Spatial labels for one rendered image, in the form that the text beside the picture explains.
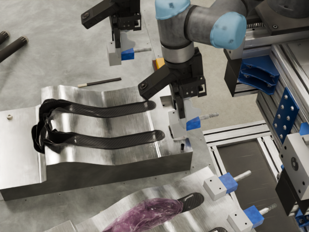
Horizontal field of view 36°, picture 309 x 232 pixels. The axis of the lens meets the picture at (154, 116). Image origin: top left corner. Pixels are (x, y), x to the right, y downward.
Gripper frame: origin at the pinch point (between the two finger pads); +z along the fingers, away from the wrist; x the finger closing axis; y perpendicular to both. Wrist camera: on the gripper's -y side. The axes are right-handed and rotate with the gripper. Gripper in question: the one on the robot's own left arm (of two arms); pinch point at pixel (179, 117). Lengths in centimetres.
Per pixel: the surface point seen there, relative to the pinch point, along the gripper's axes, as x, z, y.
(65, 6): 72, 1, -26
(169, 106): 12.0, 6.6, -0.5
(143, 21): 59, 7, 0
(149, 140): -0.3, 5.2, -8.8
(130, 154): -4.1, 4.7, -14.6
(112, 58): 26.0, -4.6, -13.3
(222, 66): 119, 86, 45
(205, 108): 90, 87, 27
